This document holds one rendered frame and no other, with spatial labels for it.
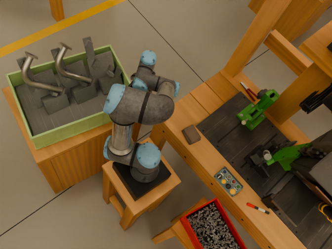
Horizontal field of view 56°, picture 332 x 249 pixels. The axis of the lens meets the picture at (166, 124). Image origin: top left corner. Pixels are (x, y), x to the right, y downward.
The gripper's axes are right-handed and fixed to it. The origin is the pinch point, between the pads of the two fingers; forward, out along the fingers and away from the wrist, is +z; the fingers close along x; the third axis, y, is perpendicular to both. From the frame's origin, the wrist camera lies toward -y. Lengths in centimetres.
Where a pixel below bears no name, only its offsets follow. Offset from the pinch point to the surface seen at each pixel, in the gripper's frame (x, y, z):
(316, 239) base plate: -129, -2, -3
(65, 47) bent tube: 37.6, -16.6, -20.0
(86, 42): 35.6, -4.4, -11.9
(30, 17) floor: 149, 25, 114
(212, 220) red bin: -77, -31, 0
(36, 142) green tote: 20, -60, 2
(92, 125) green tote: 6.8, -32.9, 9.6
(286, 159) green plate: -84, 12, -25
